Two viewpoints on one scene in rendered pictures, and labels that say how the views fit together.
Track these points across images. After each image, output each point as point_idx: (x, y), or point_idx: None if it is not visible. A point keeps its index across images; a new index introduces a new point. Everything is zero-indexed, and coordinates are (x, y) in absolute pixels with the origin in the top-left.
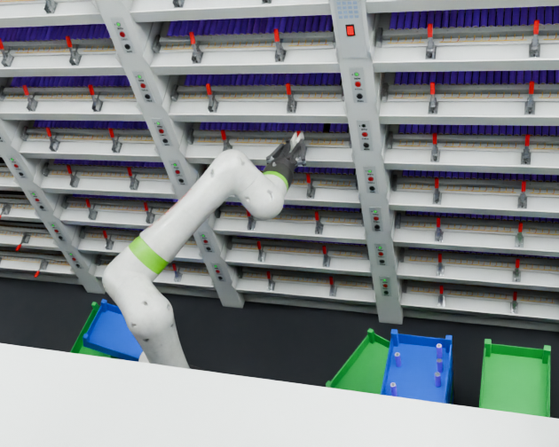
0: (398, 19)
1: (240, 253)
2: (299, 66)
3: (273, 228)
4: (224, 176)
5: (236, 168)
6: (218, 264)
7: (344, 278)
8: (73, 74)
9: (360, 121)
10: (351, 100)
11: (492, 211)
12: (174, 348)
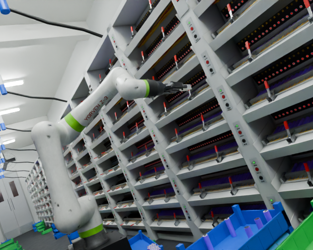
0: None
1: (195, 196)
2: (170, 37)
3: (199, 166)
4: (108, 75)
5: (114, 70)
6: (185, 205)
7: None
8: (120, 95)
9: (202, 53)
10: (194, 42)
11: None
12: (49, 156)
